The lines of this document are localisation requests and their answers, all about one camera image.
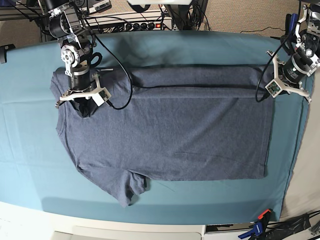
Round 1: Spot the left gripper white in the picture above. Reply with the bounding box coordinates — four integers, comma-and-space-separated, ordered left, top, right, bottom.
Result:
266, 50, 312, 103

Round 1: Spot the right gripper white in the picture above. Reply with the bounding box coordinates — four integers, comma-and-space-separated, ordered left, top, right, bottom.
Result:
55, 73, 103, 118

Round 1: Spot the blue-grey heathered T-shirt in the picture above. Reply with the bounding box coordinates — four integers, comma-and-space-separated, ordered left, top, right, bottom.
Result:
56, 65, 274, 207

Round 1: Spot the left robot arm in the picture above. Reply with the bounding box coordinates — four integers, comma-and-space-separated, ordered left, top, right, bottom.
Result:
262, 0, 320, 103

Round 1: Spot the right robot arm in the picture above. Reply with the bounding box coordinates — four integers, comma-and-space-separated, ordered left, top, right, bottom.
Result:
43, 0, 111, 118

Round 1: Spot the blue black clamp top right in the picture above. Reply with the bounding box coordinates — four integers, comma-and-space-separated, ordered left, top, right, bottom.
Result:
284, 13, 298, 43

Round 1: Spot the teal table cloth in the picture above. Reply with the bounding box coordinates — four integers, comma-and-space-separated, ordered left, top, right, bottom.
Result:
0, 31, 310, 225

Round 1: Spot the black clamp left edge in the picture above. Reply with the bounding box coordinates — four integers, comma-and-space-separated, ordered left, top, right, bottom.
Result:
0, 44, 16, 64

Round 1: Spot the orange blue clamp bottom right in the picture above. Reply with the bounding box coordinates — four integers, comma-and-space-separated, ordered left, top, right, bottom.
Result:
238, 208, 272, 240

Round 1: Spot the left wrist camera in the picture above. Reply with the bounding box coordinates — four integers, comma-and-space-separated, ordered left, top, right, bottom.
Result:
265, 79, 282, 98

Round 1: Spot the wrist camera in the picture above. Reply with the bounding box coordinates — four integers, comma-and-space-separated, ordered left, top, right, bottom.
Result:
265, 79, 282, 98
91, 87, 112, 107

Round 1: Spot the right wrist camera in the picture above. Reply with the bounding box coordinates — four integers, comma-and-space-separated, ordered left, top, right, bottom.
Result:
91, 87, 112, 107

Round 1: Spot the black power strip red switch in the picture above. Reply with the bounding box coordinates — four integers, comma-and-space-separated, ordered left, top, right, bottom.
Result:
124, 22, 164, 32

